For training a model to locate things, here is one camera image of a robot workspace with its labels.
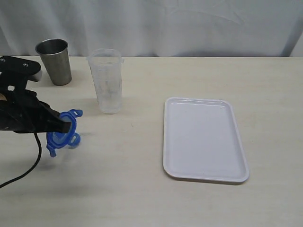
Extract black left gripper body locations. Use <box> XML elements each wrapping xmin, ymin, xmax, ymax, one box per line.
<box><xmin>0</xmin><ymin>55</ymin><xmax>42</xmax><ymax>131</ymax></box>

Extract blue clip-lock lid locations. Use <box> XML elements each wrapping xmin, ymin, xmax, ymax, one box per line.
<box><xmin>46</xmin><ymin>109</ymin><xmax>83</xmax><ymax>157</ymax></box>

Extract stainless steel cup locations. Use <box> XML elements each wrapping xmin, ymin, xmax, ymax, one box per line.
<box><xmin>35</xmin><ymin>39</ymin><xmax>72</xmax><ymax>86</ymax></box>

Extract clear tall plastic container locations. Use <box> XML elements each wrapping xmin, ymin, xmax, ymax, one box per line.
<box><xmin>87</xmin><ymin>49</ymin><xmax>124</xmax><ymax>114</ymax></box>

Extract white rectangular plastic tray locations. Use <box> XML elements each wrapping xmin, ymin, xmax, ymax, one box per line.
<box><xmin>162</xmin><ymin>97</ymin><xmax>250</xmax><ymax>184</ymax></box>

